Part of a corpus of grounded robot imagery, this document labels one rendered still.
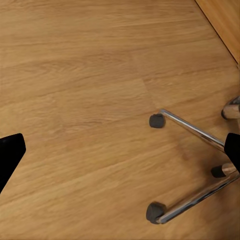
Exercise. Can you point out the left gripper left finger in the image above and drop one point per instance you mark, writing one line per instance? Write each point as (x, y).
(12, 149)

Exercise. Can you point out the bookcase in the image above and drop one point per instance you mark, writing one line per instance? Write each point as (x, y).
(224, 15)

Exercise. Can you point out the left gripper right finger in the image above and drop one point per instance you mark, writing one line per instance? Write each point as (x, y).
(232, 149)

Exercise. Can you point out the swivel chair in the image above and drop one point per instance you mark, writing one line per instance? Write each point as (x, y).
(155, 213)

